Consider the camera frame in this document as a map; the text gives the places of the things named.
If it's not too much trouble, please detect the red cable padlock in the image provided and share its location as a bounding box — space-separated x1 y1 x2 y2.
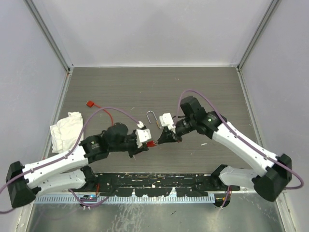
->
146 141 157 147
85 100 114 126

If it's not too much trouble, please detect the brass padlock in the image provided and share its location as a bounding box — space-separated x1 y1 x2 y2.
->
146 110 162 129

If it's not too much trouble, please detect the slotted cable duct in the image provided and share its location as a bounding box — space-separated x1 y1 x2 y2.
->
34 194 215 204

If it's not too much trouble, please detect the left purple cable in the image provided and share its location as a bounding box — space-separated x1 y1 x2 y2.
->
0 107 147 215

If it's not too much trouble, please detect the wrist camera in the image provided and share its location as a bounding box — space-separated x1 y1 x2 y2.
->
135 121 152 148
159 113 176 133

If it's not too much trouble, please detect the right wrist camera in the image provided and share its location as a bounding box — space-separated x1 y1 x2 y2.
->
159 113 176 133

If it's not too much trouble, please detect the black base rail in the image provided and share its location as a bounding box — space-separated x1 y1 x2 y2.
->
92 173 227 197

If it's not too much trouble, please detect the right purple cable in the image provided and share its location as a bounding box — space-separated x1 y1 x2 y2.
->
172 89 305 189

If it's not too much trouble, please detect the white cloth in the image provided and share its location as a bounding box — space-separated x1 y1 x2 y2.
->
50 112 84 154

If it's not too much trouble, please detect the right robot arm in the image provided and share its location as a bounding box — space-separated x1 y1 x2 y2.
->
157 96 292 202

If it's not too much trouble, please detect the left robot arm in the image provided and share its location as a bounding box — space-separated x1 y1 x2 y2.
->
6 123 152 208

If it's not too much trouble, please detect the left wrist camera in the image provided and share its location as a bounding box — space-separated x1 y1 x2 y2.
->
135 121 152 148

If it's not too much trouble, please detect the purple cable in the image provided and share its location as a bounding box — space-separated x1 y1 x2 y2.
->
0 107 147 215
172 89 305 189

